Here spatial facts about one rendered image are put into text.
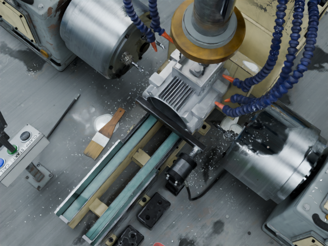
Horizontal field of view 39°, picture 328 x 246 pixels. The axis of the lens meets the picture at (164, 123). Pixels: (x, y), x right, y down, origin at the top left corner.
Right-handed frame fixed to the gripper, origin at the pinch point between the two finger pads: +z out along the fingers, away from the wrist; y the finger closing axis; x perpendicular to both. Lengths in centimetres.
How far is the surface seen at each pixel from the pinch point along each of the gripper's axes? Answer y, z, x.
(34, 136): 6.5, 4.2, -2.5
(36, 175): -0.4, 23.8, 5.0
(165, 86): 40.9, 11.1, -19.5
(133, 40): 46.4, 4.3, -4.7
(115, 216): 4.9, 29.6, -23.5
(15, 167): -3.1, 6.1, -3.5
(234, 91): 56, 25, -30
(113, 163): 16.9, 26.0, -12.7
